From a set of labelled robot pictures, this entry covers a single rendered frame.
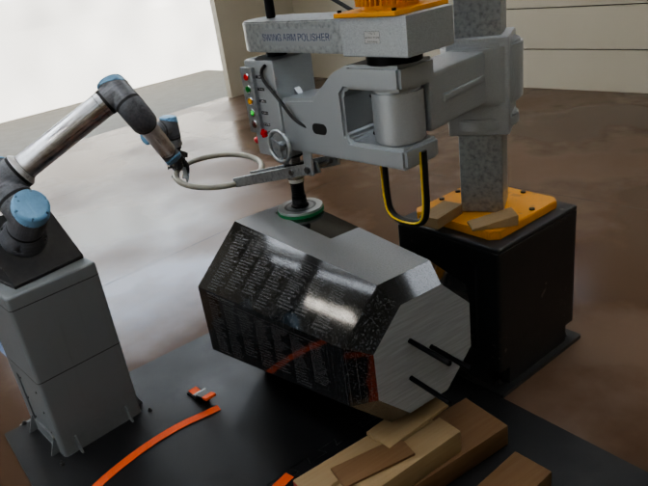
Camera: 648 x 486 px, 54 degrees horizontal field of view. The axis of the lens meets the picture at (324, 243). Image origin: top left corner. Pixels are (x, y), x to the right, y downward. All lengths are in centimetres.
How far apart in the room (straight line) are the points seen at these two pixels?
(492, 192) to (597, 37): 574
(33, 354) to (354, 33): 187
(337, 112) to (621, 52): 630
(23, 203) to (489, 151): 196
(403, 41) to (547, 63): 680
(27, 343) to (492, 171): 214
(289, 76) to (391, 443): 153
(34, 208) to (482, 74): 189
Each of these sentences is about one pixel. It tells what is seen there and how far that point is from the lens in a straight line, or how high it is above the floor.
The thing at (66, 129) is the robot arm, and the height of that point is 143.
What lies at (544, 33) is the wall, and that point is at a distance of 884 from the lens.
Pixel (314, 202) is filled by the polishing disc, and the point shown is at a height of 89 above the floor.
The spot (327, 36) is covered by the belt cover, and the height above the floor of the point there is 168.
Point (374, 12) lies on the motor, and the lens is 219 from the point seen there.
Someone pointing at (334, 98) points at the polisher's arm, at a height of 145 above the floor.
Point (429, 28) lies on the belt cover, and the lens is 222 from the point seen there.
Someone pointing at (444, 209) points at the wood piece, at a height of 83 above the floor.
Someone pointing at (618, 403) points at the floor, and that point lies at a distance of 315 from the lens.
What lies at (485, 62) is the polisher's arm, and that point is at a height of 147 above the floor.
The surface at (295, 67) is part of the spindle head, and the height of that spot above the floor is 154.
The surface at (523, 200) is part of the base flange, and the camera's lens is 314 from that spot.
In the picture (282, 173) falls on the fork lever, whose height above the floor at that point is 107.
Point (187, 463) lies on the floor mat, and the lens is 300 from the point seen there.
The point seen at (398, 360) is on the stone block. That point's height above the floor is 59.
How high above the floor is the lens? 195
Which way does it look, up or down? 24 degrees down
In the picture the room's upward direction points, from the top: 8 degrees counter-clockwise
